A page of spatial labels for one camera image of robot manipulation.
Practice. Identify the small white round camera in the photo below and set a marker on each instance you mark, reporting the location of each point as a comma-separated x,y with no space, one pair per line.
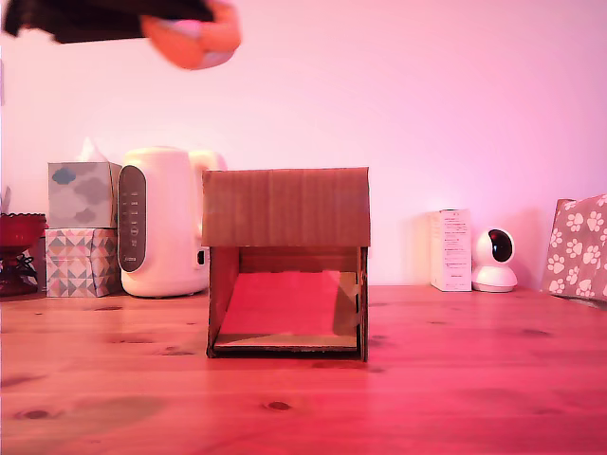
495,258

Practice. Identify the red glass bowl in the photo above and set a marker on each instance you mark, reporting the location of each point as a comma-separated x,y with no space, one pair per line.
16,237

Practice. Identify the cardboard dice tower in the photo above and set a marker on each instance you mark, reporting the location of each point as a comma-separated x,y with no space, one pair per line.
284,208

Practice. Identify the white printed carton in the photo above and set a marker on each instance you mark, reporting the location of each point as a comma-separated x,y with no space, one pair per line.
453,251

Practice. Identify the cloud print tissue box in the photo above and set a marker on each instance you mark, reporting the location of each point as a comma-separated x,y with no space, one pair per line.
80,194

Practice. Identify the geometric pattern box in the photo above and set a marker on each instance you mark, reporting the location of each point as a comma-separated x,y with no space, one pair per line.
78,263

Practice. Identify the white electric kettle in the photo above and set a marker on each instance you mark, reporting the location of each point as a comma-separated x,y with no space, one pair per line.
166,223

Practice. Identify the orange and white footbag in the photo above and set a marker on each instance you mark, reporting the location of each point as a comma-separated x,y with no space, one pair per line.
194,45

